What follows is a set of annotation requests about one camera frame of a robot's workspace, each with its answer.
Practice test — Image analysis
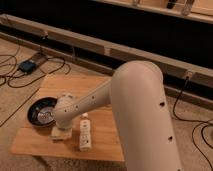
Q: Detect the white sponge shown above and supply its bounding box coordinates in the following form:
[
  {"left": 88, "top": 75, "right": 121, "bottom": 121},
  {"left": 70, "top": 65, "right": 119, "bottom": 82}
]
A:
[{"left": 51, "top": 127, "right": 72, "bottom": 140}]

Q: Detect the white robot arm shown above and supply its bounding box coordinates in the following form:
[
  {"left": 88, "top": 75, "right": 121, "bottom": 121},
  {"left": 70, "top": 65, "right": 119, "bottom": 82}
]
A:
[{"left": 53, "top": 61, "right": 183, "bottom": 171}]

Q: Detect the white tube bottle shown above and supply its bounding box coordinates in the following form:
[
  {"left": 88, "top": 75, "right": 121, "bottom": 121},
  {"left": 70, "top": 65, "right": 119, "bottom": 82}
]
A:
[{"left": 79, "top": 113, "right": 92, "bottom": 151}]

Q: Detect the wooden folding table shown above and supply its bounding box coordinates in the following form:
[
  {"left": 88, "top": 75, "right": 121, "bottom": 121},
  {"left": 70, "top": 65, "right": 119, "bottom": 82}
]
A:
[{"left": 10, "top": 74, "right": 124, "bottom": 162}]

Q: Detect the black frying pan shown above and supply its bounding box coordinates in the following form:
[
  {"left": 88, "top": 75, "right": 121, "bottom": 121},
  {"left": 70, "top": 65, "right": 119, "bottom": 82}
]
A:
[{"left": 27, "top": 97, "right": 57, "bottom": 127}]

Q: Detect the black power adapter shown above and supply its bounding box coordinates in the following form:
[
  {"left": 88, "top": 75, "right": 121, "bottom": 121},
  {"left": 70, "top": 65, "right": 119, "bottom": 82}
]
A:
[{"left": 18, "top": 60, "right": 36, "bottom": 74}]

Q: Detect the wooden shelf with items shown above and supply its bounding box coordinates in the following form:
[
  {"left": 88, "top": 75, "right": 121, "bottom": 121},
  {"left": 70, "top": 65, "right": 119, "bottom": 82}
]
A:
[{"left": 93, "top": 0, "right": 213, "bottom": 24}]

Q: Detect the black floor cable right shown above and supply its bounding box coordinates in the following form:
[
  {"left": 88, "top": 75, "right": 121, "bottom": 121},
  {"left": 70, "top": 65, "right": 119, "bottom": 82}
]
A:
[{"left": 172, "top": 75, "right": 213, "bottom": 163}]

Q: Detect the black floor cable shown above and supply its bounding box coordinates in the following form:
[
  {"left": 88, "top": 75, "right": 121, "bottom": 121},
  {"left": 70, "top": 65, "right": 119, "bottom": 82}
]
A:
[
  {"left": 0, "top": 43, "right": 72, "bottom": 89},
  {"left": 172, "top": 75, "right": 213, "bottom": 163}
]

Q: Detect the black floor cable left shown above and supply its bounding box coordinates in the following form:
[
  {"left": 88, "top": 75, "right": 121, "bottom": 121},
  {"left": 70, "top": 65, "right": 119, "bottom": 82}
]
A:
[{"left": 0, "top": 43, "right": 72, "bottom": 89}]

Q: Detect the long wooden rail frame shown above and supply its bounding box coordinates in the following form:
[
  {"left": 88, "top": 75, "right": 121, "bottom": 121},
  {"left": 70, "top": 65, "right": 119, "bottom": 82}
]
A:
[{"left": 0, "top": 13, "right": 213, "bottom": 111}]

